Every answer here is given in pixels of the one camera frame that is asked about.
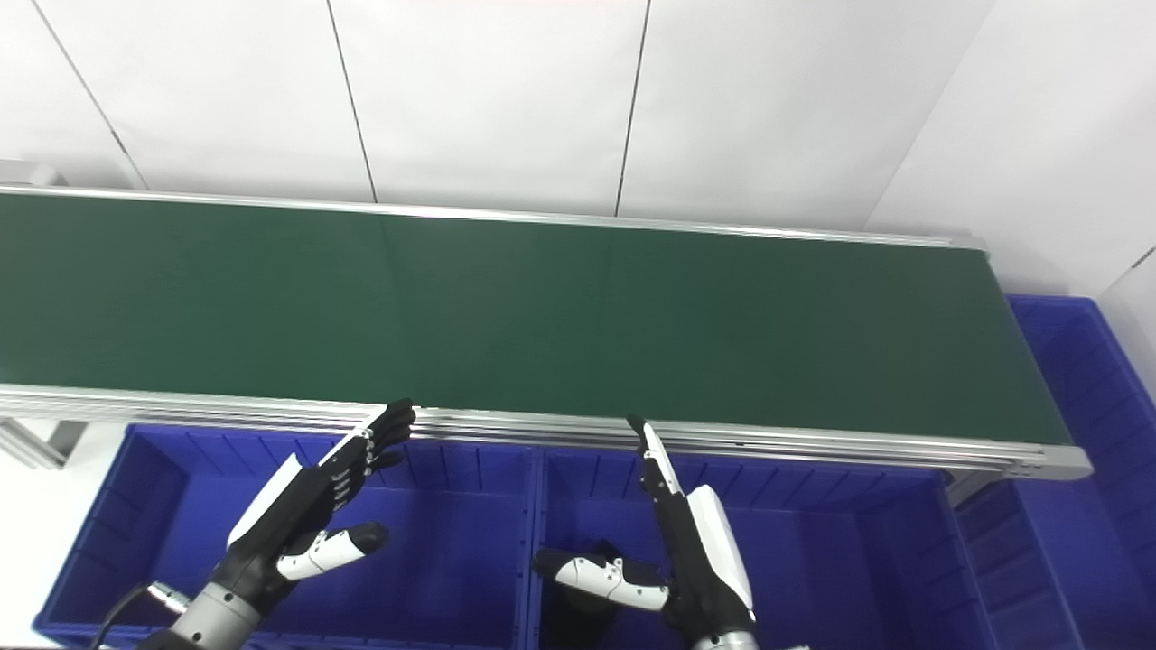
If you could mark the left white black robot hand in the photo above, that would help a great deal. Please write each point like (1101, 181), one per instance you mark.
(289, 524)

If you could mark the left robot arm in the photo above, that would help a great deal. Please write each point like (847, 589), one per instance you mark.
(212, 618)

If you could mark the blue plastic bin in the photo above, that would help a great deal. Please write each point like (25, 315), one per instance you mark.
(181, 506)
(1093, 496)
(840, 551)

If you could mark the grey conveyor end housing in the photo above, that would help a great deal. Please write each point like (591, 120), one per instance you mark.
(27, 173)

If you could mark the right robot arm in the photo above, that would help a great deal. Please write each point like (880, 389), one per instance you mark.
(727, 643)

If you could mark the green conveyor belt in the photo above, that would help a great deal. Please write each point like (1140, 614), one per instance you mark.
(560, 316)

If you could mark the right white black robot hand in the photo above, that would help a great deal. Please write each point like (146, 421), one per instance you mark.
(709, 551)

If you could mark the aluminium conveyor leg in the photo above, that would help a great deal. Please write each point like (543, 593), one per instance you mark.
(36, 444)
(966, 487)

